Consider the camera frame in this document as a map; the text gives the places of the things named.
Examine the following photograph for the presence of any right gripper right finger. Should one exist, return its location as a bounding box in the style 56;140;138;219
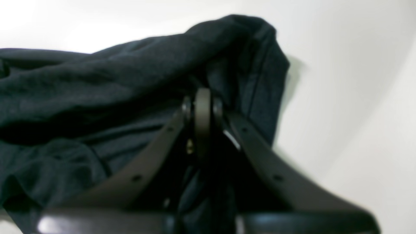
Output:
212;97;381;234

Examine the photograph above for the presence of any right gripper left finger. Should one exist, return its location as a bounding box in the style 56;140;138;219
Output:
36;96;193;234

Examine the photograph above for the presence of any dark long-sleeve T-shirt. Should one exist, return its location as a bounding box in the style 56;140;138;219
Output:
0;15;290;234

